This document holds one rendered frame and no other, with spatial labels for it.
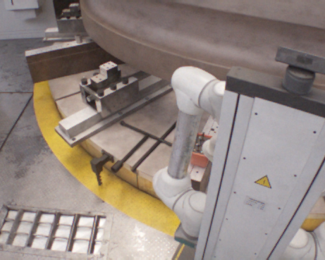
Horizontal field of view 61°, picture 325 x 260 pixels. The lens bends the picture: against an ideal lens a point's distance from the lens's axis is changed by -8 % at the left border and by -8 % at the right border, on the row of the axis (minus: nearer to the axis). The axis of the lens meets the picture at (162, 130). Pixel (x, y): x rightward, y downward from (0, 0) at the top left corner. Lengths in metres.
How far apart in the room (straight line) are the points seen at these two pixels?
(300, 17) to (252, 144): 1.28
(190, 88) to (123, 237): 1.58
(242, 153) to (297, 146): 0.17
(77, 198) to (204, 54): 1.62
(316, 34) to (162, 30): 1.16
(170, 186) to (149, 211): 1.11
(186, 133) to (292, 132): 0.62
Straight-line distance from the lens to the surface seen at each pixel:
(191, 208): 1.42
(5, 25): 6.18
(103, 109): 2.69
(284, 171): 0.89
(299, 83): 0.71
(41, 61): 3.67
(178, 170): 1.44
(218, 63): 2.20
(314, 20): 2.02
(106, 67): 2.74
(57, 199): 2.79
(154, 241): 2.43
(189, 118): 1.26
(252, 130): 0.82
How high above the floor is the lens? 2.15
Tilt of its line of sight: 41 degrees down
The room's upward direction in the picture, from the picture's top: straight up
